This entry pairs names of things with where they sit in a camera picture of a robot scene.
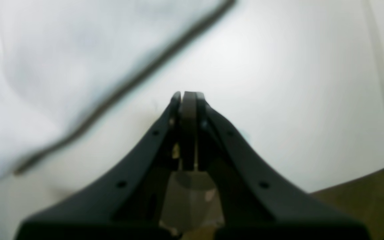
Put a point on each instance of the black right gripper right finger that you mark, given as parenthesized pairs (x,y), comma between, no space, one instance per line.
(257,202)

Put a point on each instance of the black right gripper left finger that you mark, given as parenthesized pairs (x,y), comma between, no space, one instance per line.
(125,203)

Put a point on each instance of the white printed T-shirt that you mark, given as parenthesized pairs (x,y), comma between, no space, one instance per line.
(61,60)

